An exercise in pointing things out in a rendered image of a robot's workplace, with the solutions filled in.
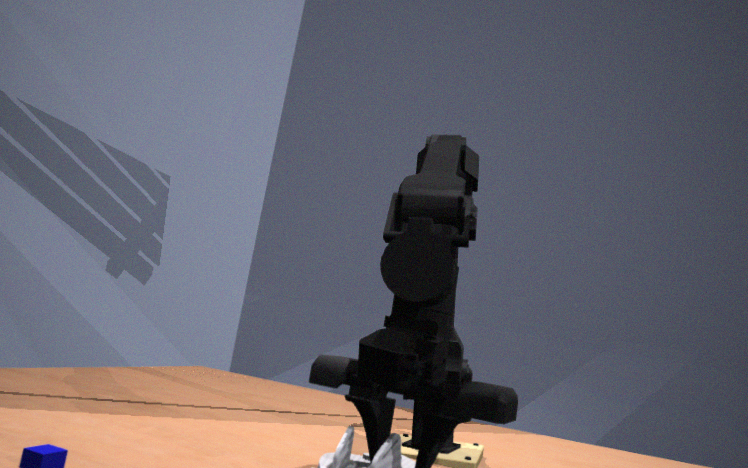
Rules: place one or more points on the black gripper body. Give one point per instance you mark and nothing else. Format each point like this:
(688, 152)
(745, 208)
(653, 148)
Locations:
(474, 399)

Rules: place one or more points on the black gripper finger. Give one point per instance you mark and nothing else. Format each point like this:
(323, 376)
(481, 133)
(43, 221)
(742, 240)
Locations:
(437, 428)
(377, 417)

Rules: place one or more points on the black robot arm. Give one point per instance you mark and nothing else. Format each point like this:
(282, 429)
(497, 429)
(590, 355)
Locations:
(432, 215)

